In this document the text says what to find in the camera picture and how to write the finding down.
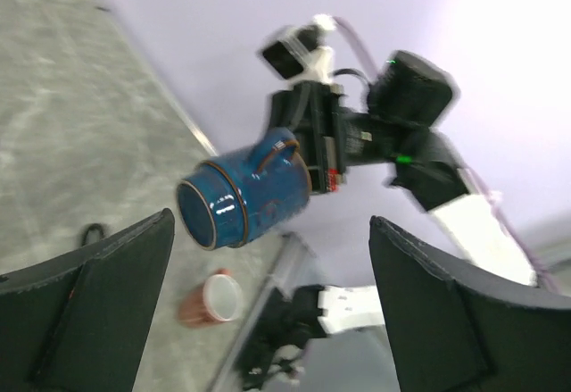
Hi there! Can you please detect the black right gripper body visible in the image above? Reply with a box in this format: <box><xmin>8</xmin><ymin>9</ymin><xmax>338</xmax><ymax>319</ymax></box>
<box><xmin>268</xmin><ymin>81</ymin><xmax>347</xmax><ymax>195</ymax></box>

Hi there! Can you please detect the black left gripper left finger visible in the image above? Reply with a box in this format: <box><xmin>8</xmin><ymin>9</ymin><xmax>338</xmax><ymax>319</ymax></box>
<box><xmin>1</xmin><ymin>208</ymin><xmax>175</xmax><ymax>392</ymax></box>

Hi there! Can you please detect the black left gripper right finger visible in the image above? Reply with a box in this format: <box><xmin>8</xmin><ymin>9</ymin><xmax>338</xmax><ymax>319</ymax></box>
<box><xmin>369</xmin><ymin>217</ymin><xmax>570</xmax><ymax>392</ymax></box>

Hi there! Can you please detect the dark blue glossy mug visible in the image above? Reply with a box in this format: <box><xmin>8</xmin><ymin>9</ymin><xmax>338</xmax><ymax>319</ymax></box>
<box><xmin>176</xmin><ymin>128</ymin><xmax>312</xmax><ymax>251</ymax></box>

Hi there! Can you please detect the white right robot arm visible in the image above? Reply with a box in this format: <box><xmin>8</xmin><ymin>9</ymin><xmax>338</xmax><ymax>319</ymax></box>
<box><xmin>237</xmin><ymin>42</ymin><xmax>537</xmax><ymax>390</ymax></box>

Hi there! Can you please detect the red orange mug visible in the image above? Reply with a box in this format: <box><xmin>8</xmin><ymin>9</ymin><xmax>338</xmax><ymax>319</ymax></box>
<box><xmin>177</xmin><ymin>269</ymin><xmax>244</xmax><ymax>328</ymax></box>

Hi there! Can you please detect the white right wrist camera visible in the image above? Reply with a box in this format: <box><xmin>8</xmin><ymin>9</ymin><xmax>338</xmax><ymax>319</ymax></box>
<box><xmin>258</xmin><ymin>14</ymin><xmax>336</xmax><ymax>86</ymax></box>

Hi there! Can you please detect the black wire dish rack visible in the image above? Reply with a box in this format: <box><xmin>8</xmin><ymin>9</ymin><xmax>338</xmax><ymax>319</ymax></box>
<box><xmin>79</xmin><ymin>223</ymin><xmax>107</xmax><ymax>247</ymax></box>

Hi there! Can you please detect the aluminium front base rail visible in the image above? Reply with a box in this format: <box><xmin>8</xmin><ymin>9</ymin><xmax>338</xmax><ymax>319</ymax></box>
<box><xmin>207</xmin><ymin>233</ymin><xmax>313</xmax><ymax>391</ymax></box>

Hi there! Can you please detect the aluminium table edge rail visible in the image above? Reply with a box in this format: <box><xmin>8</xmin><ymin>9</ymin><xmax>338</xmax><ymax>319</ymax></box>
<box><xmin>95</xmin><ymin>3</ymin><xmax>218</xmax><ymax>155</ymax></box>

